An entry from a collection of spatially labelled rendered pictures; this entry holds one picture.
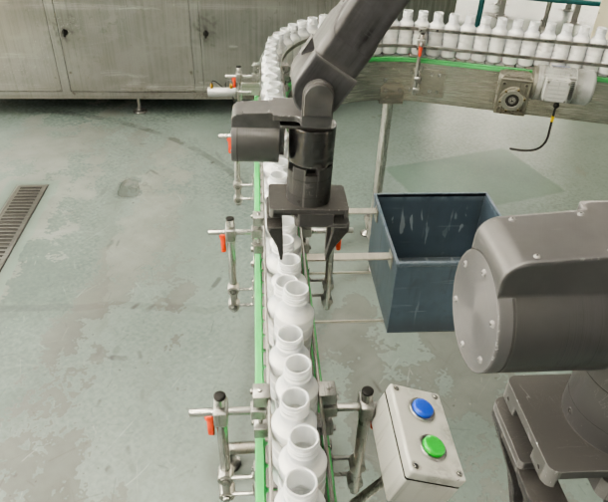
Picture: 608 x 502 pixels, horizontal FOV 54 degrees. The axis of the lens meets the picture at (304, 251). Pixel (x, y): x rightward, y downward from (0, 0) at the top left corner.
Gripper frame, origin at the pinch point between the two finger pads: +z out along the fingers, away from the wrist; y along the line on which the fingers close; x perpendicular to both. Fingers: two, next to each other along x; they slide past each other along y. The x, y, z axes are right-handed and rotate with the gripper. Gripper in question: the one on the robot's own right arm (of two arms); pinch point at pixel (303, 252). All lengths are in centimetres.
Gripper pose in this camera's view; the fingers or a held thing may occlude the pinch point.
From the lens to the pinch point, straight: 82.8
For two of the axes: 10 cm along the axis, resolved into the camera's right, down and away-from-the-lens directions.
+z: -0.6, 8.1, 5.9
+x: 0.7, 5.9, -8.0
